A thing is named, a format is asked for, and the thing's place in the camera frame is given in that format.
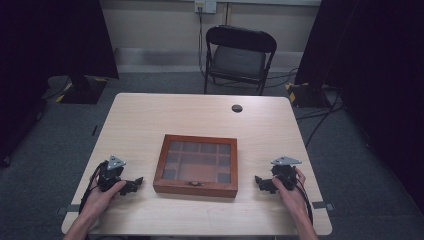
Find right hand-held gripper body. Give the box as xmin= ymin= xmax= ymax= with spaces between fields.
xmin=270 ymin=155 xmax=303 ymax=192

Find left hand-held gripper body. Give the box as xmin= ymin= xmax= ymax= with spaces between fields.
xmin=96 ymin=155 xmax=127 ymax=193

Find wooden box with glass lid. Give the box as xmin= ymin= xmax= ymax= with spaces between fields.
xmin=152 ymin=133 xmax=239 ymax=199

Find person's left hand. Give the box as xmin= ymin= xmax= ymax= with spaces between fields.
xmin=79 ymin=179 xmax=128 ymax=220

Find person's right hand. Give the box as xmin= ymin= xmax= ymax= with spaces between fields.
xmin=271 ymin=166 xmax=313 ymax=220

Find black stand base striped tape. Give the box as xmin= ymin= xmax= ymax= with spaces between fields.
xmin=285 ymin=81 xmax=335 ymax=109
xmin=54 ymin=74 xmax=110 ymax=105

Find black folding chair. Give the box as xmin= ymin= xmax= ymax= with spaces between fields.
xmin=203 ymin=24 xmax=278 ymax=97

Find black curtain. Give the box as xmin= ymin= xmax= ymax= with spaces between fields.
xmin=294 ymin=0 xmax=424 ymax=204
xmin=0 ymin=0 xmax=120 ymax=168

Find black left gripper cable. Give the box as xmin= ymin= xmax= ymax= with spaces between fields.
xmin=78 ymin=164 xmax=102 ymax=214

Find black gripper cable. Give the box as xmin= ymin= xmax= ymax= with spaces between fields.
xmin=78 ymin=164 xmax=102 ymax=214
xmin=292 ymin=178 xmax=315 ymax=225

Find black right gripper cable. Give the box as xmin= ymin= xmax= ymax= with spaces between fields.
xmin=292 ymin=178 xmax=315 ymax=225

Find grey table strap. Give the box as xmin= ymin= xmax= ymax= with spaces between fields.
xmin=56 ymin=203 xmax=81 ymax=216
xmin=311 ymin=200 xmax=336 ymax=212

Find black floor cables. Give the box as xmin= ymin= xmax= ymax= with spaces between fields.
xmin=294 ymin=91 xmax=346 ymax=148

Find black cable from wall socket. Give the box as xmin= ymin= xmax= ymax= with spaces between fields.
xmin=197 ymin=6 xmax=214 ymax=81

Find white wall socket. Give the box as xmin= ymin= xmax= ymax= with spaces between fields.
xmin=194 ymin=0 xmax=218 ymax=15

